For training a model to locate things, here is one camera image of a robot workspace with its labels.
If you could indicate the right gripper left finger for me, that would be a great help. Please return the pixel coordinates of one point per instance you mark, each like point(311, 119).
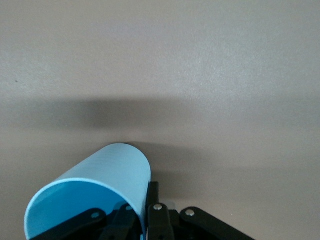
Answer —
point(87, 222)

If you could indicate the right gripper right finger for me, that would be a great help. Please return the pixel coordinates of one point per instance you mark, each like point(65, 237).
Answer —
point(160, 225)

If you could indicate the blue cup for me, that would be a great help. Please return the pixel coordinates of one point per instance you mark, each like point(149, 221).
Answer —
point(112, 170)

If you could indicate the brown table cover mat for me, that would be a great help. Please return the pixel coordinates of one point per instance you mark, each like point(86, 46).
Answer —
point(200, 62)

